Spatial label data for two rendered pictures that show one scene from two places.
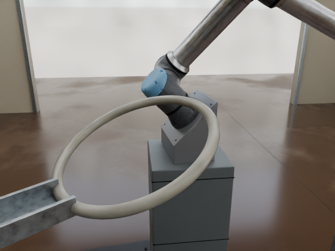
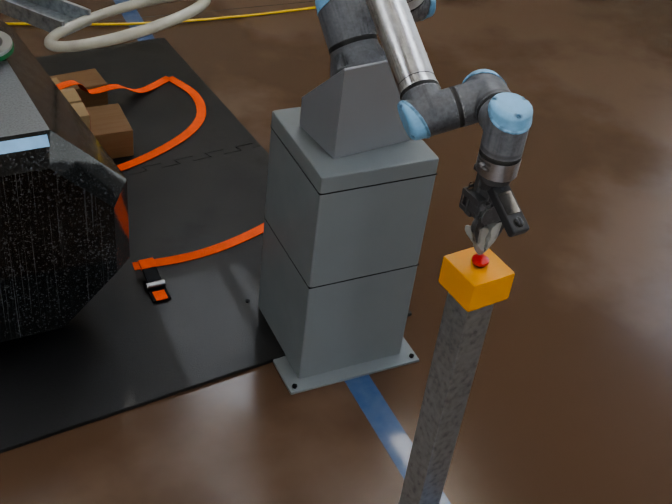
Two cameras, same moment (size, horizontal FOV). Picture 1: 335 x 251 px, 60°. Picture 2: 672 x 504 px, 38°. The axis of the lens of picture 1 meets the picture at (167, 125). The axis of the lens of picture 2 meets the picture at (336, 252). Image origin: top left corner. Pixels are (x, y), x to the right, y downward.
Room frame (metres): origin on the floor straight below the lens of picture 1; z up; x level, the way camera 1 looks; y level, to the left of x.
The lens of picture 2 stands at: (0.40, -2.50, 2.42)
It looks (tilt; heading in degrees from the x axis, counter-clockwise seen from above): 38 degrees down; 67
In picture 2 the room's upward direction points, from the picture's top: 8 degrees clockwise
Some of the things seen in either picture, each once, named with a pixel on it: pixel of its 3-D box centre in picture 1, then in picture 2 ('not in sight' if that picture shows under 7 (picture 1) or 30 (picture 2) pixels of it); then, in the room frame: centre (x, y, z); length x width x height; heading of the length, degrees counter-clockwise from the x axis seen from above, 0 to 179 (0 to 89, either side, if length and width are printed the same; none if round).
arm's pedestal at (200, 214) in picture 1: (185, 217); (339, 240); (1.42, -0.10, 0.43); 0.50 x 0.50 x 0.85; 6
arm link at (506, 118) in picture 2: not in sight; (505, 128); (1.37, -1.01, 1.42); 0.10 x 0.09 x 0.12; 83
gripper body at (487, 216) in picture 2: not in sight; (487, 194); (1.37, -1.00, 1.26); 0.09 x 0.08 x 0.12; 102
